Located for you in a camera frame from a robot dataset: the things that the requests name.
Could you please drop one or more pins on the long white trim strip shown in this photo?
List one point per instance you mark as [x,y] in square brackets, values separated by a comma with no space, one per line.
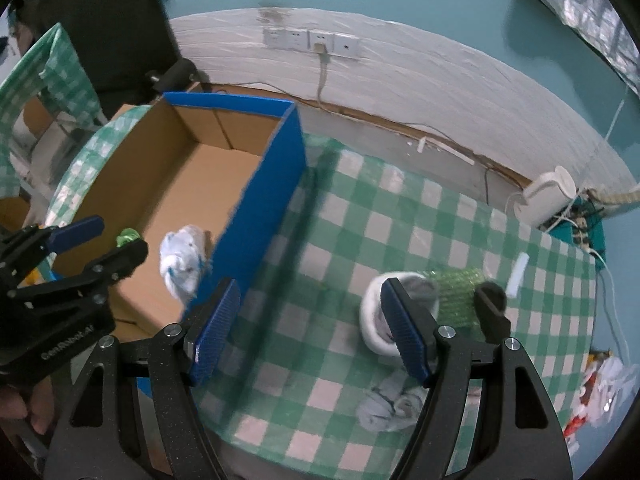
[452,151]

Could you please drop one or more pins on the white electric kettle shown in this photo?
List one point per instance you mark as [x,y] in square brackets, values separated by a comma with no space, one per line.
[542,197]

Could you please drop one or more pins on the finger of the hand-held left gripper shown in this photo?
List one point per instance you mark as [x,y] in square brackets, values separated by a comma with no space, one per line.
[75,232]
[120,260]

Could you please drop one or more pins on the short white trim strip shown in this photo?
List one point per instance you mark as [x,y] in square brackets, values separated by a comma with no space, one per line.
[422,144]

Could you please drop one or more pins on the grey sock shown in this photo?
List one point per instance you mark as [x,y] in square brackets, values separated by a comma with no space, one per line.
[385,405]

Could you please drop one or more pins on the large black object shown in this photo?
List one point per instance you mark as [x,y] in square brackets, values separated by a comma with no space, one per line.
[115,25]

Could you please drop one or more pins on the black sock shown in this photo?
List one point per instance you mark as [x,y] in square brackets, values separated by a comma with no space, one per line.
[492,302]

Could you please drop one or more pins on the brown cardboard carton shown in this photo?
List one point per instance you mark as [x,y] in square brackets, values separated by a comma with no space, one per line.
[37,116]

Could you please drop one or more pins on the blue board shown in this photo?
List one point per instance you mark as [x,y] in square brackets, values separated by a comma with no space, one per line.
[210,180]

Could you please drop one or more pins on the person's left hand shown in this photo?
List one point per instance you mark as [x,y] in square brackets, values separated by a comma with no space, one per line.
[15,402]

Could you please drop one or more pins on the green checked chair cover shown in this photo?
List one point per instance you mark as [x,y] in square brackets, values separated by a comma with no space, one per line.
[60,75]

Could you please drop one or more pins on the white wall socket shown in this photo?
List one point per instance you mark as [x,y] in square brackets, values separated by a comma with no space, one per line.
[297,39]
[346,46]
[320,40]
[274,38]

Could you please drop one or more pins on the green checked tablecloth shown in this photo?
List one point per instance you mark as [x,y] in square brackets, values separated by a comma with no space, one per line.
[350,240]

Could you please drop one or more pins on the white sock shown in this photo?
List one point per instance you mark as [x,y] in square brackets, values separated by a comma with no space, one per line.
[372,320]

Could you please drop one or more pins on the white plastic bar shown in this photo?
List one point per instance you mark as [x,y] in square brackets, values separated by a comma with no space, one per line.
[516,275]

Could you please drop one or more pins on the green sponge cloth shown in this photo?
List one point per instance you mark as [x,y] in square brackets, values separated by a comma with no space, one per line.
[455,297]

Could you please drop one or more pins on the white and blue sock ball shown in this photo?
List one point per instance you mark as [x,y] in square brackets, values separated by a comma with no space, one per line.
[182,260]

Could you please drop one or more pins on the silver foil sheet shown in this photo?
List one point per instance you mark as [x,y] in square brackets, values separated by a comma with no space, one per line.
[590,15]

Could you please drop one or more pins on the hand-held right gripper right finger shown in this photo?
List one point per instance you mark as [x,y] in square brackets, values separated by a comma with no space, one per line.
[406,332]

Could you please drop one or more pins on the power strip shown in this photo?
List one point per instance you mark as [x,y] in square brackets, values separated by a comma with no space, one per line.
[582,237]

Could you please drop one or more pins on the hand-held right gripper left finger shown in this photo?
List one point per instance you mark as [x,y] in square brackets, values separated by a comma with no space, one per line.
[215,327]

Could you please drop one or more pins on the teal storage box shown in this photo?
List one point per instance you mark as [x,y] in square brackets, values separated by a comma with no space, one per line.
[597,232]

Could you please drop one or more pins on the white plastic bag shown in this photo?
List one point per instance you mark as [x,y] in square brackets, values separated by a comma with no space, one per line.
[610,385]

